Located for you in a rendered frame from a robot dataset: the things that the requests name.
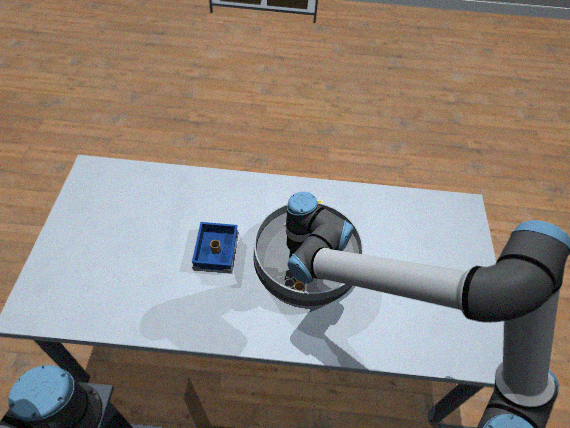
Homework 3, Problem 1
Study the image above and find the grey turntable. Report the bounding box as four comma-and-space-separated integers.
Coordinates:
253, 202, 364, 310

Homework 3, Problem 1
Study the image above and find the blue crate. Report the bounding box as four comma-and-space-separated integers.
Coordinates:
192, 221, 240, 274

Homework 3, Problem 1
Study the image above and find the white table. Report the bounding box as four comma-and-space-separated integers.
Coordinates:
0, 154, 524, 426

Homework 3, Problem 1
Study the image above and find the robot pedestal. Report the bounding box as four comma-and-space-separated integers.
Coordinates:
85, 382, 133, 428

